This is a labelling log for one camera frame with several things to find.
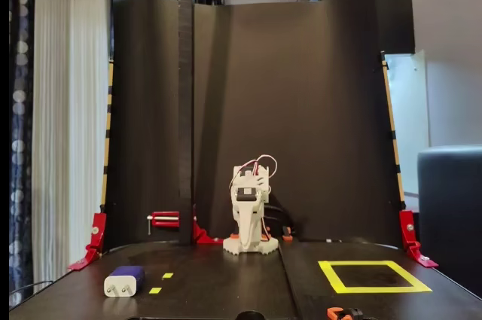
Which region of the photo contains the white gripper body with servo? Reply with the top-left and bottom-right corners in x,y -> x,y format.
228,180 -> 271,212

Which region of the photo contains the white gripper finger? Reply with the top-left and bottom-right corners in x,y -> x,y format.
248,209 -> 264,251
233,209 -> 250,251

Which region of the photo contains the blue and white charger block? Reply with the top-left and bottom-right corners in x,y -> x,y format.
103,265 -> 146,298

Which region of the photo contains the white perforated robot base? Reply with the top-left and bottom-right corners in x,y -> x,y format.
222,235 -> 279,258

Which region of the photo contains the red clamp with silver rods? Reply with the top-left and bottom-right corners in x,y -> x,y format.
146,210 -> 181,236

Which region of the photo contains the black backdrop board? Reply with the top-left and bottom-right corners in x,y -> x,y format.
103,0 -> 417,253

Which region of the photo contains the orange and black bar clamp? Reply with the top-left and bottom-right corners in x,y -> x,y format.
325,306 -> 365,320

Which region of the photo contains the yellow tape square outline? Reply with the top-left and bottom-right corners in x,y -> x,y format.
317,260 -> 433,294

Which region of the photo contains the yellow and black folding ruler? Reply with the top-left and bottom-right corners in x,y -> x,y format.
380,50 -> 407,210
99,59 -> 114,212

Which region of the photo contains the white door panel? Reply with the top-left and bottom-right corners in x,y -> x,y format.
383,50 -> 430,212

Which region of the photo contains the white pleated curtain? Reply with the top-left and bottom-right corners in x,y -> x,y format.
32,0 -> 110,291

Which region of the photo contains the dark blue sofa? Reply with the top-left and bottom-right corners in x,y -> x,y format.
416,145 -> 482,300

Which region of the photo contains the dark blue dotted curtain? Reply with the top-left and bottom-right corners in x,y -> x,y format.
9,0 -> 37,308

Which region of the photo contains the black power cable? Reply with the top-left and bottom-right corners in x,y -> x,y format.
263,205 -> 298,238

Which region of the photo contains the red corner bracket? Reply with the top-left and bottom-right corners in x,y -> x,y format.
192,205 -> 224,245
67,212 -> 108,272
398,209 -> 440,269

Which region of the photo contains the black vertical camera post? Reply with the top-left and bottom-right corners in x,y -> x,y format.
177,0 -> 196,248

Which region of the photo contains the thin black cable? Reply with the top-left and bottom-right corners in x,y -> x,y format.
9,280 -> 53,298

